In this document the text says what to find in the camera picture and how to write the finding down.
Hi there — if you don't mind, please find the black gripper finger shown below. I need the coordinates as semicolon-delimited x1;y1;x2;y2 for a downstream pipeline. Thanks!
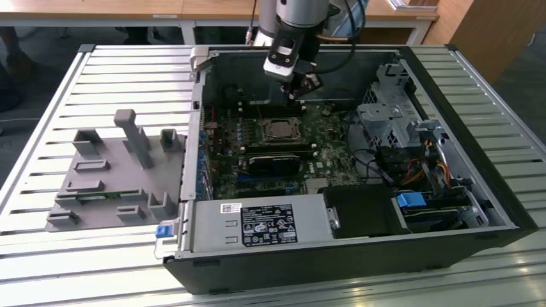
303;73;324;94
288;75;309;101

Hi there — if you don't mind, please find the metal socket cover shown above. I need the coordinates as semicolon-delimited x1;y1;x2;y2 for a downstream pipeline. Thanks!
261;117;301;141

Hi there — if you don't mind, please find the RAM slot with white clips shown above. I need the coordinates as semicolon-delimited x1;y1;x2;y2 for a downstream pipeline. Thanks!
237;107;308;113
244;145;319;150
237;100;308;106

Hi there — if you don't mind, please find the green motherboard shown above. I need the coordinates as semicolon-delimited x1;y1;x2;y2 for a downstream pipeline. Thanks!
201;102;363;199

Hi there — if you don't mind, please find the silver drive cage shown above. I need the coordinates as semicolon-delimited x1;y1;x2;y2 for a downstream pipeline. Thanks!
355;62;427;148

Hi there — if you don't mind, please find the black graphics card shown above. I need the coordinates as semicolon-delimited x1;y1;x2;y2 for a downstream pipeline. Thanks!
245;154;304;178

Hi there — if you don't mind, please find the white book stack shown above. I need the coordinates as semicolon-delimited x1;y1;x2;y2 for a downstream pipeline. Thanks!
385;0;440;12

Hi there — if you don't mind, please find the silver chipset heatsink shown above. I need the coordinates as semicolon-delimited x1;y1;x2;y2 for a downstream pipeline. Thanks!
304;178;332;194

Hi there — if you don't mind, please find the black drive housing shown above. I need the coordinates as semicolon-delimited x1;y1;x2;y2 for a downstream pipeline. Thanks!
321;185;409;239

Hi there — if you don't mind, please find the hard disk in blue carrier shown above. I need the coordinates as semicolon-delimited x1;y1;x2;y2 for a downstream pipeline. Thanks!
393;191;468;233

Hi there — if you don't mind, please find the wooden cabinet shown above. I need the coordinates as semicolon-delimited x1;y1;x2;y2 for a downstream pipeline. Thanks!
421;0;546;84

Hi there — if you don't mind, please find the silver power supply unit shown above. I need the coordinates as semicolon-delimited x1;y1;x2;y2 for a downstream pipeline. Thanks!
181;197;335;254

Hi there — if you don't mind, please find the grey parts rack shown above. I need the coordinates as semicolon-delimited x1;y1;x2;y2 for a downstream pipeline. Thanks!
44;109;188;233

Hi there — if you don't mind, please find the green RAM stick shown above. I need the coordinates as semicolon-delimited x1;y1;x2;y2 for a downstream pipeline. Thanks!
76;190;141;201

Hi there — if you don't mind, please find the black PC case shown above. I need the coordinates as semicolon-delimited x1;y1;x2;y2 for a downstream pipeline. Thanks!
161;44;539;295

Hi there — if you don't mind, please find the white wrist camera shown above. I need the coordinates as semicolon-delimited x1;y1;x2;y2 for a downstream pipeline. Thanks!
261;35;300;79

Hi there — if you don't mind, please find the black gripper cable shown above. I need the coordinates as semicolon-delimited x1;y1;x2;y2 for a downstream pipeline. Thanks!
315;0;368;74

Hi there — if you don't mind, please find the black cable bundle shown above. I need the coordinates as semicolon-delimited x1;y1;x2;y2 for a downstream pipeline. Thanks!
348;146;412;186

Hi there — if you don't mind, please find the coloured wire bundle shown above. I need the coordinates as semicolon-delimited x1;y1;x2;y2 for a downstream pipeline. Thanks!
400;159;452;186

